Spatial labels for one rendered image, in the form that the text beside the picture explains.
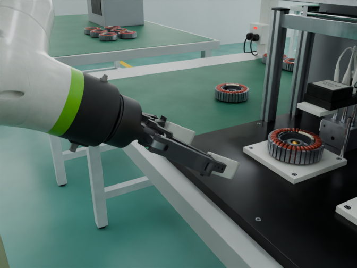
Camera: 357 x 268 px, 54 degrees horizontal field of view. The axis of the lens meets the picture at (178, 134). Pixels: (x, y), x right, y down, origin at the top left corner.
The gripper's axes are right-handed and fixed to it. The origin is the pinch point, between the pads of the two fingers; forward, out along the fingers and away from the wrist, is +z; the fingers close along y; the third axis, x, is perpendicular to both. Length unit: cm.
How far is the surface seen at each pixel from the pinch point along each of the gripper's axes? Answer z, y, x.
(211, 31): 294, -448, 102
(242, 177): 10.4, 0.9, -2.3
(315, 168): 21.3, 6.6, 5.4
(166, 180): 1.5, -8.7, -10.3
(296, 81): 34.8, -19.3, 22.4
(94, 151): 23, -89, -35
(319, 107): 21.0, 0.9, 16.7
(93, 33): 31, -179, 11
